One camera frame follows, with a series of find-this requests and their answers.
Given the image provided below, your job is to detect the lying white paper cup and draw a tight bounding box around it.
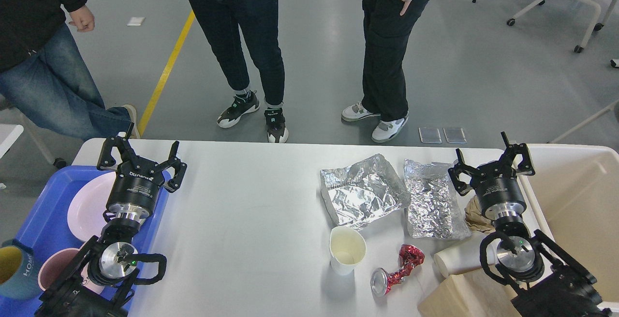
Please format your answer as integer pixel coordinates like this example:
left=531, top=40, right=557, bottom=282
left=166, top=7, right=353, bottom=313
left=434, top=231, right=487, bottom=279

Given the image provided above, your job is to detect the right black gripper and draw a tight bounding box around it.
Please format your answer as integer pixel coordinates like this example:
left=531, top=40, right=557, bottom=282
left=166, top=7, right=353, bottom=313
left=447, top=131, right=536, bottom=222

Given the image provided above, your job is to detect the crumpled brown paper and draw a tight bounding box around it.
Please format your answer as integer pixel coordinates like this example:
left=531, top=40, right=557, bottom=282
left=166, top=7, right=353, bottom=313
left=465, top=196, right=495, bottom=234

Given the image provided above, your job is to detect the crushed red can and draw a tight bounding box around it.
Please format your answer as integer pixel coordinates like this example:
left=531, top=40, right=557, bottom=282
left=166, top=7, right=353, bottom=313
left=370, top=244, right=425, bottom=297

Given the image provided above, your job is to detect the blue plastic tray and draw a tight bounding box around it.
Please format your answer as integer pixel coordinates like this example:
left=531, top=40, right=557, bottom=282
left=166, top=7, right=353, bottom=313
left=0, top=165, right=169, bottom=317

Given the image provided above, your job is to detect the person in dark jeans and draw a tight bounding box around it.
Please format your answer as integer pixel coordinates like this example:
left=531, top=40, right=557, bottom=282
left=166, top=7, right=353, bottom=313
left=188, top=0, right=289, bottom=144

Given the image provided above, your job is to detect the beige plastic bin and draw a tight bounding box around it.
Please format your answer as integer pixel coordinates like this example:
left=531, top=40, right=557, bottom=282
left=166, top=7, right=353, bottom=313
left=522, top=144, right=619, bottom=316

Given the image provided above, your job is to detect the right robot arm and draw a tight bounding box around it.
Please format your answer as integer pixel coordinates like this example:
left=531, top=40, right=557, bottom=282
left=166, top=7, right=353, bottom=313
left=447, top=132, right=613, bottom=317

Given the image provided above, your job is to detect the narrow crumpled foil sheet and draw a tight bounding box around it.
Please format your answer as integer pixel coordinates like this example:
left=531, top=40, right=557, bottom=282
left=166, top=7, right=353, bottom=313
left=404, top=159, right=472, bottom=240

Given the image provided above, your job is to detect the right floor plate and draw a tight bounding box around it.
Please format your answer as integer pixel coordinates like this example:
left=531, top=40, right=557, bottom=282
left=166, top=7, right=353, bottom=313
left=443, top=127, right=467, bottom=144

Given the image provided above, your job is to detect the person in grey sweater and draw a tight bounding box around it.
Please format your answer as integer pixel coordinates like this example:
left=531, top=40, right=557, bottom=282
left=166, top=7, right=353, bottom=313
left=342, top=0, right=429, bottom=143

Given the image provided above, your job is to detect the left floor plate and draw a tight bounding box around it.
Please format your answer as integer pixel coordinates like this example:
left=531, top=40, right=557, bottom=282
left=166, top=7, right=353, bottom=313
left=418, top=127, right=442, bottom=144

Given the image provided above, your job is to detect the upright white paper cup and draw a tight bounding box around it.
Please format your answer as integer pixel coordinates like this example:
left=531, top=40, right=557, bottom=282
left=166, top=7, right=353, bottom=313
left=329, top=226, right=367, bottom=275

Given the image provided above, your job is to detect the pink plate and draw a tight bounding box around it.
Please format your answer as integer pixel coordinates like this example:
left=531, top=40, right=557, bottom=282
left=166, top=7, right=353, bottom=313
left=68, top=173, right=117, bottom=242

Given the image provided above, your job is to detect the floor plate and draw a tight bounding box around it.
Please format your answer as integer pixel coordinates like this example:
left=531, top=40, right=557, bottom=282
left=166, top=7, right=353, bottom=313
left=443, top=127, right=467, bottom=144
left=418, top=127, right=442, bottom=144

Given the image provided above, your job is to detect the person in blue jeans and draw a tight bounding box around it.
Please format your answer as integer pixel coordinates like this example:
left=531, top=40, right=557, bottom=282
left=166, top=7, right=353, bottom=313
left=0, top=0, right=141, bottom=141

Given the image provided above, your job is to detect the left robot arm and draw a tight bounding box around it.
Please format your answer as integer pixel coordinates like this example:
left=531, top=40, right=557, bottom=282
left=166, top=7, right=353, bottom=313
left=35, top=136, right=187, bottom=317

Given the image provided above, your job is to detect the white side table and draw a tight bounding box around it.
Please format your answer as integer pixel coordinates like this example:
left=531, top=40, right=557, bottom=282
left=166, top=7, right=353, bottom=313
left=0, top=124, right=24, bottom=158

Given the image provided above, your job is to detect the dark teal mug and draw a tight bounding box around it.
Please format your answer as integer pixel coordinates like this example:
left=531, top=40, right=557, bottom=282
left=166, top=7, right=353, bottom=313
left=0, top=239, right=42, bottom=300

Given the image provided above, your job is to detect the pink mug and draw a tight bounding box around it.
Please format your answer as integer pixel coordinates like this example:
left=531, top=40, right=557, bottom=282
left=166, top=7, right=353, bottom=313
left=38, top=248, right=104, bottom=294

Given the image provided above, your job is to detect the large crumpled foil sheet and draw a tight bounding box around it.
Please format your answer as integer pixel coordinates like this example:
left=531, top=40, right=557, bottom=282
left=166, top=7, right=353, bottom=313
left=319, top=154, right=411, bottom=231

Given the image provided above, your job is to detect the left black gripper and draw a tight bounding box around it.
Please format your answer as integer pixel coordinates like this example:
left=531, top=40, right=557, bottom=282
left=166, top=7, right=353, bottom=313
left=97, top=122, right=188, bottom=221

